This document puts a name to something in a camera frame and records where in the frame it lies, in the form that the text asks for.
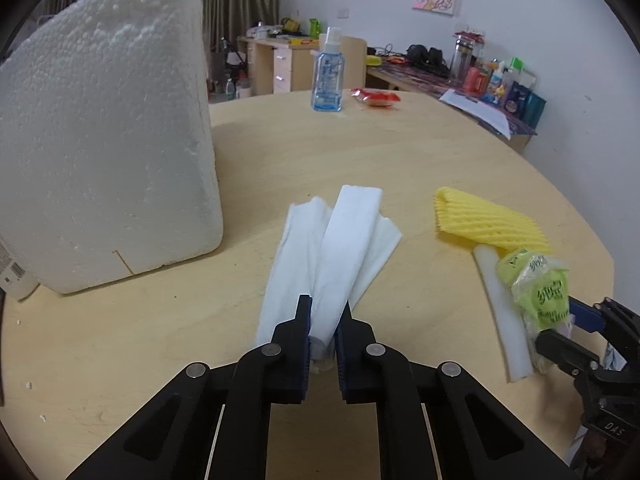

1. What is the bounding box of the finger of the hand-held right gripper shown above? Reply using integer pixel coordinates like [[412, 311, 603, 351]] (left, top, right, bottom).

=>
[[565, 294, 640, 356], [534, 327, 608, 378]]

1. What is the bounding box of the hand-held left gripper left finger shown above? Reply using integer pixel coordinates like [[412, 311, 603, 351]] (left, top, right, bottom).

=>
[[65, 294, 313, 480]]

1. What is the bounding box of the wooden chair with smiley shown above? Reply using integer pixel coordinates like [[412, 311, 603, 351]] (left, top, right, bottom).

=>
[[310, 35, 367, 93]]

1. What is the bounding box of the red snack packet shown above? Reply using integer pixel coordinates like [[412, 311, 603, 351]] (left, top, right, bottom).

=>
[[349, 87, 402, 108]]

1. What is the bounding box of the white tissue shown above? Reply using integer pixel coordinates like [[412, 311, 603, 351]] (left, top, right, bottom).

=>
[[254, 185, 404, 361]]

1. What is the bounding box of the white foam box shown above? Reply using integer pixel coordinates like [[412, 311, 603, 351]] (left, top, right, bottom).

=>
[[0, 0, 224, 295]]

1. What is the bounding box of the black bag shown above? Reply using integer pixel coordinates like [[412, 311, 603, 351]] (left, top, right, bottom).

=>
[[405, 44, 449, 78]]

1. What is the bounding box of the yellow foam fruit net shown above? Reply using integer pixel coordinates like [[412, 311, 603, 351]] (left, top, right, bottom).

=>
[[433, 186, 553, 256]]

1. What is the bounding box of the row of toiletry bottles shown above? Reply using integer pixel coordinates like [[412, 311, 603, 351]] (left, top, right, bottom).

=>
[[448, 25, 548, 128]]

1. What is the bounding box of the printed paper sheet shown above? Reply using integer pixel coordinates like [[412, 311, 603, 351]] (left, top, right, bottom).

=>
[[439, 88, 513, 140]]

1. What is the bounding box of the clear blue spray bottle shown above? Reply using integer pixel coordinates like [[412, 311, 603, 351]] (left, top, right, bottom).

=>
[[311, 26, 346, 112]]

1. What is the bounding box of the printed plastic bag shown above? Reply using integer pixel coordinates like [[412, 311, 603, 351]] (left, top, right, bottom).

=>
[[495, 249, 576, 373]]

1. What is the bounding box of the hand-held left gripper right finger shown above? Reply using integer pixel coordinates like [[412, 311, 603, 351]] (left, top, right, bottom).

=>
[[334, 305, 578, 480]]

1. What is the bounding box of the white foam strip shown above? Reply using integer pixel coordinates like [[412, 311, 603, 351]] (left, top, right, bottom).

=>
[[472, 244, 536, 383]]

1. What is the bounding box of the patterned tablecloth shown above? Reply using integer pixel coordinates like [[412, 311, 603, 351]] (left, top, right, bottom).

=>
[[367, 55, 538, 136]]

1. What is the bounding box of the wooden desk with drawers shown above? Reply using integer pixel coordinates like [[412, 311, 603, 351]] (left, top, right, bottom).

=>
[[237, 35, 321, 96]]

